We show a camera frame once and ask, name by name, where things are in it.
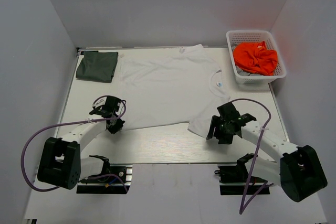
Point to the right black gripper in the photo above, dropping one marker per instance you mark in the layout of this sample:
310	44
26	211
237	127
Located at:
224	139

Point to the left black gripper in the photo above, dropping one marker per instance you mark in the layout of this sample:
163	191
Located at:
116	128

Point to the white t-shirt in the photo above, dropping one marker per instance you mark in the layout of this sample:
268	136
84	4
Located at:
184	88

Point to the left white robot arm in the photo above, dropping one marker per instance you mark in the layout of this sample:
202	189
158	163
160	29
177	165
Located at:
61	164

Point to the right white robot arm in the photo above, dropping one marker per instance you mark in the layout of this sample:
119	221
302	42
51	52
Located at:
297	170

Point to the grey t-shirt in basket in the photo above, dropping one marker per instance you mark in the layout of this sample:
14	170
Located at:
244	73

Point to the folded dark green t-shirt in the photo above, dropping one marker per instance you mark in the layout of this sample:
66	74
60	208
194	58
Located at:
97	66

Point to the orange t-shirt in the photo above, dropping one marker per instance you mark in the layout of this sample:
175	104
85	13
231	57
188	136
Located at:
254	57

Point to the white plastic basket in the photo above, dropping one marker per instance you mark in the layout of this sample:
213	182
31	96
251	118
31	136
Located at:
235	37

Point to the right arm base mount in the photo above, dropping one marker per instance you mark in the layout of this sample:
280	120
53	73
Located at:
232	181

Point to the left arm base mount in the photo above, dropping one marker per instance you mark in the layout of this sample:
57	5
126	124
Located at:
117	183

